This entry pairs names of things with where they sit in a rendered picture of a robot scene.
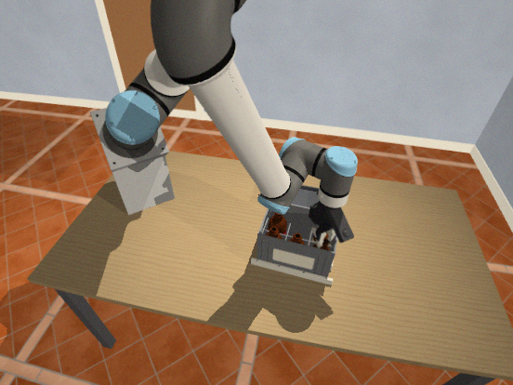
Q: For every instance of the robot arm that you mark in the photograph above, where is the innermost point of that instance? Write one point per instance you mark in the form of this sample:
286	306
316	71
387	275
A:
193	43

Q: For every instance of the grey plastic crate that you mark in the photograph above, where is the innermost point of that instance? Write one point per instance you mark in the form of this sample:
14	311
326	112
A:
293	255

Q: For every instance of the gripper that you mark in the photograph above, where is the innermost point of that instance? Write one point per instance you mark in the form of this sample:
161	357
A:
318	215

